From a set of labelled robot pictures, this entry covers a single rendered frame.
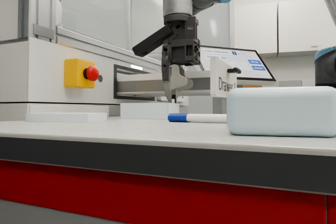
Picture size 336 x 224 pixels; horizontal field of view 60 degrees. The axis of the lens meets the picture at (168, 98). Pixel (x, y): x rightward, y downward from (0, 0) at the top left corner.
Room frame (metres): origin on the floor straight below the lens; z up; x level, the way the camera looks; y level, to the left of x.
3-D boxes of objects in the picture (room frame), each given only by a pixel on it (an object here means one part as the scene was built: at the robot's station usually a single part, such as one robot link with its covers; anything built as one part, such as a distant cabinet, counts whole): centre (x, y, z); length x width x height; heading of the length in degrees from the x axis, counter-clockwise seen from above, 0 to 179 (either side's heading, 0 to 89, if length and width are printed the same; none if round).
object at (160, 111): (0.73, 0.04, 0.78); 0.12 x 0.08 x 0.04; 71
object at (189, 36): (0.73, -0.03, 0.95); 0.09 x 0.08 x 0.12; 71
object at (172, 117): (0.50, -0.06, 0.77); 0.14 x 0.02 x 0.02; 57
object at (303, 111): (0.32, -0.12, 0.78); 0.15 x 0.10 x 0.04; 163
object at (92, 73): (0.75, 0.20, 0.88); 0.04 x 0.03 x 0.04; 156
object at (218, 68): (0.93, -0.18, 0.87); 0.29 x 0.02 x 0.11; 156
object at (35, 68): (1.30, 0.53, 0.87); 1.02 x 0.95 x 0.14; 156
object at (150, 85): (1.02, 0.01, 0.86); 0.40 x 0.26 x 0.06; 66
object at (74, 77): (0.76, 0.23, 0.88); 0.07 x 0.05 x 0.07; 156
